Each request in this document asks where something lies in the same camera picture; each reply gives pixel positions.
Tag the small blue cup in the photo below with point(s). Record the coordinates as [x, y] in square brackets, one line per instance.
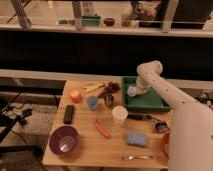
[92, 102]

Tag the black handled brush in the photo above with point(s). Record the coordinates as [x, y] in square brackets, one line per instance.
[159, 125]

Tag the dark red background bowl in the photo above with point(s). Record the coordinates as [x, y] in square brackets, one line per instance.
[109, 21]

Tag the orange red bowl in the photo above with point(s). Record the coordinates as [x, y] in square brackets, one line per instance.
[165, 144]

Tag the orange carrot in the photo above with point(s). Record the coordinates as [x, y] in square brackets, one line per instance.
[101, 129]

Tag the metal whisk cup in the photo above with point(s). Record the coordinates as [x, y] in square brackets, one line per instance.
[109, 100]

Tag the green box in background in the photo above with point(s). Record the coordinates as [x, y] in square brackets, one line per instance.
[91, 20]

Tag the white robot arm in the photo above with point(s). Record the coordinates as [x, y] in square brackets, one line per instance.
[191, 126]

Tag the orange fruit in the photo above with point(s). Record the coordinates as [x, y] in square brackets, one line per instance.
[75, 96]

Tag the purple bowl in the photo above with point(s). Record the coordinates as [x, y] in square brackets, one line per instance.
[64, 140]

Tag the brown dried bunch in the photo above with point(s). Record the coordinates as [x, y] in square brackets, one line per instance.
[110, 88]

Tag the yellow banana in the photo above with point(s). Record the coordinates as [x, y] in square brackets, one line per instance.
[93, 87]

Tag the blue sponge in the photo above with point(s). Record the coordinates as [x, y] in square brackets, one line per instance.
[136, 139]

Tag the green plastic tray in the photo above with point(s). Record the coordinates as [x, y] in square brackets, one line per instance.
[148, 102]

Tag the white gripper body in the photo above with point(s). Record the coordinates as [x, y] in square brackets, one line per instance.
[141, 86]

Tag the black remote control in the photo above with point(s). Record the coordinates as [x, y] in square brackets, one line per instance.
[69, 112]

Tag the silver fork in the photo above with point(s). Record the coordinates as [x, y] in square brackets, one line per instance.
[131, 157]

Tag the white paper cup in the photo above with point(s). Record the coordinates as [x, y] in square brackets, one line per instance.
[119, 114]

